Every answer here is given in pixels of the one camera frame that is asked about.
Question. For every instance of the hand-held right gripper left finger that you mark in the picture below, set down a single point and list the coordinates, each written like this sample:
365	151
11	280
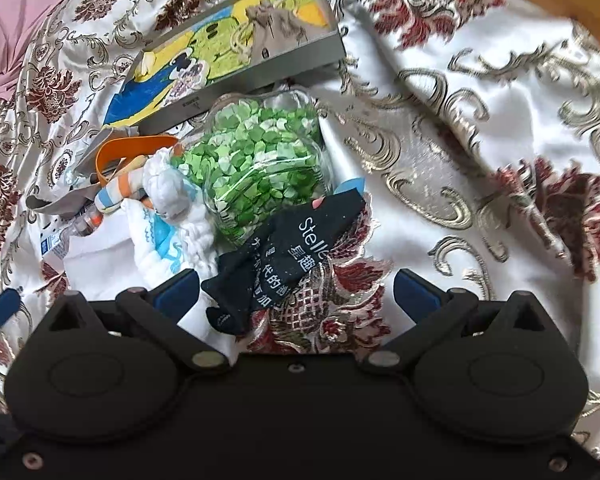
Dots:
177	294

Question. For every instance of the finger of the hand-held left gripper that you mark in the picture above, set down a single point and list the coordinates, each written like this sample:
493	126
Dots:
2	307

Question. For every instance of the grey elastic band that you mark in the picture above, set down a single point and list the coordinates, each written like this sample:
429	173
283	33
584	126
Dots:
55	205

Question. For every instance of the clear jar of green paper stars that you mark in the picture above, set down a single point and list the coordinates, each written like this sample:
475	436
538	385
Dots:
250	170

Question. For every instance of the white cloth with blue print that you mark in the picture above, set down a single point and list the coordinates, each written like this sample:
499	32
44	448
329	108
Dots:
105	260

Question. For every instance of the orange blue striped sock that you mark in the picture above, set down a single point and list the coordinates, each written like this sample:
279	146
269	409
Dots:
115	195

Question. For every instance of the black printed cloth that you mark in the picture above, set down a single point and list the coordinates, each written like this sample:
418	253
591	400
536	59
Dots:
280	250

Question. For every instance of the grey box with colourful painting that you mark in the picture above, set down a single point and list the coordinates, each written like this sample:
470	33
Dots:
230	35

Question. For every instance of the white knitted toy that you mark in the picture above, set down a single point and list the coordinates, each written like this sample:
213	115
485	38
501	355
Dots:
175	200

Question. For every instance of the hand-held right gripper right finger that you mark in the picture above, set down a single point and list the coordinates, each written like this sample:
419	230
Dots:
419	294

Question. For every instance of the floral satin bedspread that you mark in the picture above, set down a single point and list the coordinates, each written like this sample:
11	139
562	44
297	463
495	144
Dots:
430	110

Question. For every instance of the pink cloth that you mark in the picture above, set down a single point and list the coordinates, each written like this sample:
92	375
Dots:
10	20

